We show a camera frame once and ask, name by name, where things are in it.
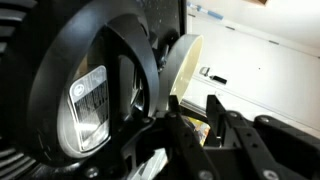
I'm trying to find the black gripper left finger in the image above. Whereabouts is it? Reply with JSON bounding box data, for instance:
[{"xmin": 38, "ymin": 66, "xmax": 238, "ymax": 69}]
[{"xmin": 168, "ymin": 95, "xmax": 181, "ymax": 117}]

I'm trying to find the black pressure cooker lid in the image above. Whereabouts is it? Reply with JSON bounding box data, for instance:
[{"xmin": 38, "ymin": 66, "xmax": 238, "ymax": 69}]
[{"xmin": 24, "ymin": 0, "xmax": 159, "ymax": 166}]

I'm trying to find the black electric stove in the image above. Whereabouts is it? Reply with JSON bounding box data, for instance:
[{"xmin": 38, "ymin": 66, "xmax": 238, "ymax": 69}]
[{"xmin": 0, "ymin": 0, "xmax": 181, "ymax": 180}]

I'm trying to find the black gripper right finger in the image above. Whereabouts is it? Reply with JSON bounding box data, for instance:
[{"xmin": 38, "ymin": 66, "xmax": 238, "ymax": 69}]
[{"xmin": 206, "ymin": 95, "xmax": 227, "ymax": 134}]

